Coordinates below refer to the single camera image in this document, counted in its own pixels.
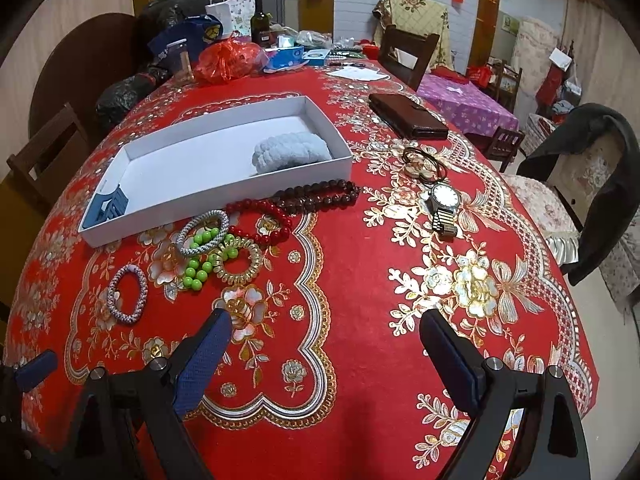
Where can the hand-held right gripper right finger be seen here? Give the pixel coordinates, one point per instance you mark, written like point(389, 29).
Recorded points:
point(457, 360)

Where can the clear plastic bag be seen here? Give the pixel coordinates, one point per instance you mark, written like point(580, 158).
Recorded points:
point(315, 38)

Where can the blue tissue box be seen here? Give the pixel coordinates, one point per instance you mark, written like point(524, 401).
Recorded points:
point(285, 57)

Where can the red floral tablecloth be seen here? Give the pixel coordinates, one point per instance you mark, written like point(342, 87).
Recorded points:
point(360, 270)

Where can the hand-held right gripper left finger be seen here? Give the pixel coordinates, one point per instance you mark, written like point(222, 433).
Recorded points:
point(205, 360)

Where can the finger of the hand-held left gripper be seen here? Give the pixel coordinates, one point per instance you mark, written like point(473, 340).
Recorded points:
point(35, 367)

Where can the dark wooden chair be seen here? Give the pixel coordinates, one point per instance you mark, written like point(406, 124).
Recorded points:
point(400, 40)
point(45, 160)

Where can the white paper gift bag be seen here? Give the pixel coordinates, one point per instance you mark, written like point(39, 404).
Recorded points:
point(235, 15)

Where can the red plastic bag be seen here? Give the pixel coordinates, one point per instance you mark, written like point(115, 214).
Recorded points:
point(225, 60)

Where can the dark grey jacket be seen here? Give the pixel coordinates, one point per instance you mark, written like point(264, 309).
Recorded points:
point(610, 160)

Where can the light blue scrunchie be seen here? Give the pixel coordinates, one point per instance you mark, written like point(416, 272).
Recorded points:
point(292, 152)

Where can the white paper sheet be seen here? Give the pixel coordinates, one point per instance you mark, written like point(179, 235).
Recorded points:
point(357, 73)

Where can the small black plastic bag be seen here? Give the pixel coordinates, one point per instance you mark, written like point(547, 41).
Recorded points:
point(125, 92)

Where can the floral cushioned chair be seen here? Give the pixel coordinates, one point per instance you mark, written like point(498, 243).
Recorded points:
point(540, 200)

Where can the small blue white box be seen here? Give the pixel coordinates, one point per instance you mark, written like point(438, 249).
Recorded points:
point(316, 56)

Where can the yellow wooden cabinet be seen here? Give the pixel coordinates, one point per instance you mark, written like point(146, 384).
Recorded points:
point(20, 240)

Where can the small wooden chair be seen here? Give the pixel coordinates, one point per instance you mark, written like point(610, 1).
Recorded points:
point(505, 140)

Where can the round wooden tabletop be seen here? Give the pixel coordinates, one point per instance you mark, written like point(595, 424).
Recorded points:
point(75, 60)

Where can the blue cloth bag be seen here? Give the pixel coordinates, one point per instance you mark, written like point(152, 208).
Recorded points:
point(180, 35)

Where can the glass jar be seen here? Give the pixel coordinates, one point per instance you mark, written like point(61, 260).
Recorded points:
point(182, 62)

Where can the black pen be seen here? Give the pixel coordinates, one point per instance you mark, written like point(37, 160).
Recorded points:
point(350, 64)

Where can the floral quilt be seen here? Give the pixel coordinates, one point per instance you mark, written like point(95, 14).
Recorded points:
point(537, 45)

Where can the dark wine bottle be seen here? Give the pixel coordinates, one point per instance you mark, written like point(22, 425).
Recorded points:
point(260, 25)

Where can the brown leather wallet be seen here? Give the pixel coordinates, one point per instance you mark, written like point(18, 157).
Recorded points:
point(405, 115)

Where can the large black plastic bag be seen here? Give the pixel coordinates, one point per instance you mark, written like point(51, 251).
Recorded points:
point(165, 7)

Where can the blue hair claw clip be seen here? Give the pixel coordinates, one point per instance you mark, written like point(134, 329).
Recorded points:
point(107, 207)

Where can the purple floral tablecloth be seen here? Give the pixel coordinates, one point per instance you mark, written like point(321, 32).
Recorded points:
point(465, 105)

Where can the white shallow cardboard box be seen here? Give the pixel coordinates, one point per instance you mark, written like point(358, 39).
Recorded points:
point(200, 160)

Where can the metal wristwatch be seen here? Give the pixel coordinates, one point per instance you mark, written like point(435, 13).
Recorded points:
point(442, 197)

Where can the small red box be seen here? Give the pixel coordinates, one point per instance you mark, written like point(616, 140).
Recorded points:
point(370, 50)

